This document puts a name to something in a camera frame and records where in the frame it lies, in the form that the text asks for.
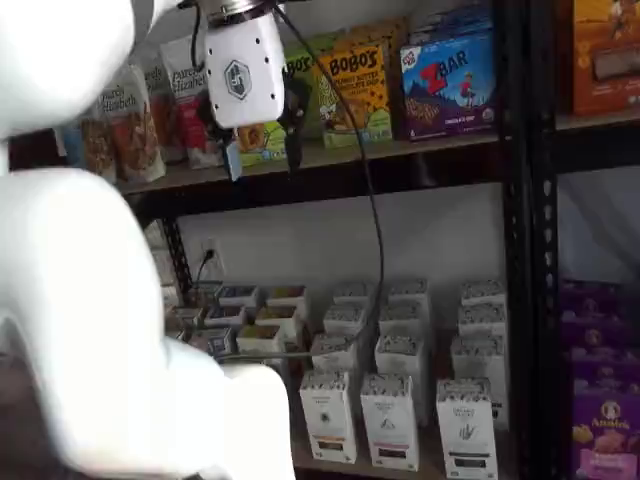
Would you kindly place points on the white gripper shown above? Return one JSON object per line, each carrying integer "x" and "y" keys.
{"x": 245, "y": 75}

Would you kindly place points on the yellow bobo's box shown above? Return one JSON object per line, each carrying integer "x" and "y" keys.
{"x": 355, "y": 95}
{"x": 385, "y": 32}

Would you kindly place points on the white floral box orange strip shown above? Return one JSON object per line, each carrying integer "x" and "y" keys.
{"x": 327, "y": 420}

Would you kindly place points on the wooden shelf board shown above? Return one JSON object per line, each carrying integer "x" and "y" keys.
{"x": 600, "y": 120}
{"x": 430, "y": 462}
{"x": 350, "y": 155}

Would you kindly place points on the small white box yellow top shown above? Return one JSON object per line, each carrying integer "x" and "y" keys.
{"x": 286, "y": 295}
{"x": 277, "y": 317}
{"x": 260, "y": 337}

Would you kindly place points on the white floral box pink strip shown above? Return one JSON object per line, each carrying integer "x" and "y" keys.
{"x": 390, "y": 425}

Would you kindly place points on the purely elizabeth granola bag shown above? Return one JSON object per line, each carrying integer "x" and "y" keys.
{"x": 132, "y": 130}
{"x": 97, "y": 145}
{"x": 156, "y": 100}

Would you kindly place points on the small white box blue top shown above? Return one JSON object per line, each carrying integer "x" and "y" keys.
{"x": 216, "y": 342}
{"x": 226, "y": 315}
{"x": 238, "y": 294}

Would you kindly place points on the black metal shelf rack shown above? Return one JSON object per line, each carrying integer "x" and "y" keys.
{"x": 515, "y": 225}
{"x": 545, "y": 250}

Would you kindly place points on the blue zbar box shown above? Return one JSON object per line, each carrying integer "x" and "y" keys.
{"x": 450, "y": 22}
{"x": 447, "y": 87}

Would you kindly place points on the white floral box green strip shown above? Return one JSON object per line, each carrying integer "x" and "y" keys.
{"x": 466, "y": 435}

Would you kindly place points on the white floral carton box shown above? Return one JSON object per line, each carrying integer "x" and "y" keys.
{"x": 405, "y": 355}
{"x": 482, "y": 292}
{"x": 352, "y": 292}
{"x": 482, "y": 320}
{"x": 405, "y": 317}
{"x": 407, "y": 290}
{"x": 480, "y": 357}
{"x": 335, "y": 352}
{"x": 345, "y": 317}

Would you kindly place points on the purple annie's box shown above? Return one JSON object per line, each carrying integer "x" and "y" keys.
{"x": 600, "y": 320}
{"x": 607, "y": 430}

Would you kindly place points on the small green snack box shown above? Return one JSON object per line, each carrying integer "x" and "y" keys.
{"x": 260, "y": 142}

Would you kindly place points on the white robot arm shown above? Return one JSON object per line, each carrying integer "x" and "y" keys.
{"x": 75, "y": 310}

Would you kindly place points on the granola bag red label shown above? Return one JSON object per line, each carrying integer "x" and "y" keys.
{"x": 187, "y": 110}

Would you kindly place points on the orange snack box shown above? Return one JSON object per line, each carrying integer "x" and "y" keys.
{"x": 605, "y": 60}

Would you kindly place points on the white wall outlet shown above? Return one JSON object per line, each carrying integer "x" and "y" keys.
{"x": 211, "y": 250}

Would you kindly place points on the green bobo's box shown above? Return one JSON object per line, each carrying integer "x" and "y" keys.
{"x": 302, "y": 75}

